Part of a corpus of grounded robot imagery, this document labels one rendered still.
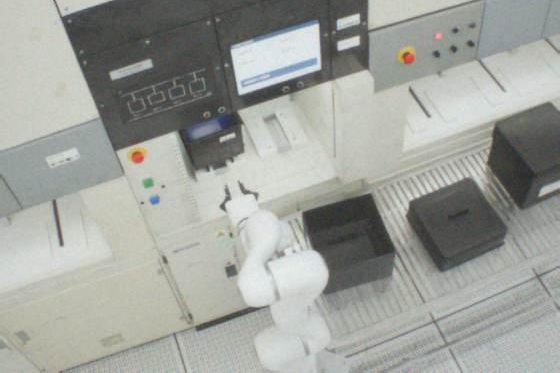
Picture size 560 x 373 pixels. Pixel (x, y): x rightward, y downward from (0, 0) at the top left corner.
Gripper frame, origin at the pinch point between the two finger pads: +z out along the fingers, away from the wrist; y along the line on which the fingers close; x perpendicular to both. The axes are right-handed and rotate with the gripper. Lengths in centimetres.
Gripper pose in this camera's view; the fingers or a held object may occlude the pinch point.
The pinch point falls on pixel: (234, 188)
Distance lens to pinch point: 222.2
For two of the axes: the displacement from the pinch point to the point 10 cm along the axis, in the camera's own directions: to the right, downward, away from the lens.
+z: -3.4, -7.2, 6.1
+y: 9.4, -3.2, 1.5
